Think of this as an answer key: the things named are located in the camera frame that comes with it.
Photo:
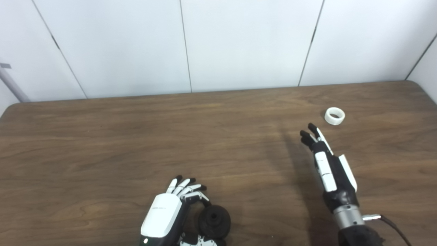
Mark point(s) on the grey wall corner pole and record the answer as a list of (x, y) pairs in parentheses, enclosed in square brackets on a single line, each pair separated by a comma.
[(12, 85)]

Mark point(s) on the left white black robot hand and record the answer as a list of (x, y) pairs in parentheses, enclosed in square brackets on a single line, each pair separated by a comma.
[(162, 215)]

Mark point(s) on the small grey pole label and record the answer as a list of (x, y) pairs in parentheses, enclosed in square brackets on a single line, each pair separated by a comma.
[(5, 65)]

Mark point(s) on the round black plastic part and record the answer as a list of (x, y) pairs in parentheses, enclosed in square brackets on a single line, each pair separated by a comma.
[(213, 225)]

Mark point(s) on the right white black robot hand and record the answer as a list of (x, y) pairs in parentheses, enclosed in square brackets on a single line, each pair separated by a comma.
[(327, 174)]

